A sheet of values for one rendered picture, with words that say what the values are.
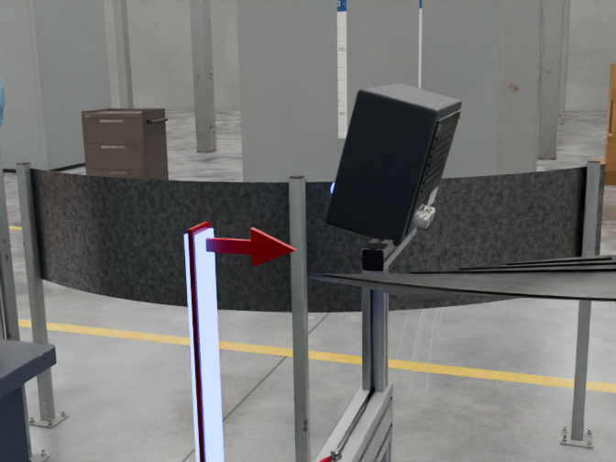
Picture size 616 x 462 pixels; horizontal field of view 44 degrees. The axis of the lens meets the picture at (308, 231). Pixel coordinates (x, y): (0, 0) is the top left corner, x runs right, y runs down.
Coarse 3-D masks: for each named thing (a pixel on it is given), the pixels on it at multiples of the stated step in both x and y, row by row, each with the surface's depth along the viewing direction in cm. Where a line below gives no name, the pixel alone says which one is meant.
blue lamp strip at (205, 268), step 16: (208, 256) 48; (208, 272) 48; (208, 288) 48; (208, 304) 48; (208, 320) 48; (208, 336) 48; (208, 352) 48; (208, 368) 48; (208, 384) 48; (208, 400) 49; (208, 416) 49; (208, 432) 49; (208, 448) 49
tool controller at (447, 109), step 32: (384, 96) 99; (416, 96) 108; (448, 96) 121; (352, 128) 101; (384, 128) 100; (416, 128) 99; (448, 128) 112; (352, 160) 102; (384, 160) 101; (416, 160) 100; (352, 192) 103; (384, 192) 102; (416, 192) 102; (352, 224) 104; (384, 224) 103; (416, 224) 105
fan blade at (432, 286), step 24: (528, 264) 43; (552, 264) 41; (576, 264) 41; (600, 264) 40; (384, 288) 49; (408, 288) 35; (432, 288) 34; (456, 288) 35; (480, 288) 35; (504, 288) 35; (528, 288) 35; (552, 288) 35; (576, 288) 35; (600, 288) 35
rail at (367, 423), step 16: (352, 400) 100; (368, 400) 102; (384, 400) 100; (352, 416) 95; (368, 416) 95; (384, 416) 101; (336, 432) 91; (352, 432) 94; (368, 432) 92; (384, 432) 101; (336, 448) 88; (352, 448) 87; (368, 448) 93; (384, 448) 102
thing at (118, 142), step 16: (96, 112) 730; (112, 112) 732; (128, 112) 727; (144, 112) 693; (160, 112) 724; (96, 128) 705; (112, 128) 701; (128, 128) 696; (144, 128) 695; (160, 128) 726; (96, 144) 708; (112, 144) 704; (128, 144) 699; (144, 144) 696; (160, 144) 727; (96, 160) 712; (112, 160) 707; (128, 160) 703; (144, 160) 699; (160, 160) 728; (112, 176) 711; (128, 176) 707; (144, 176) 702; (160, 176) 730
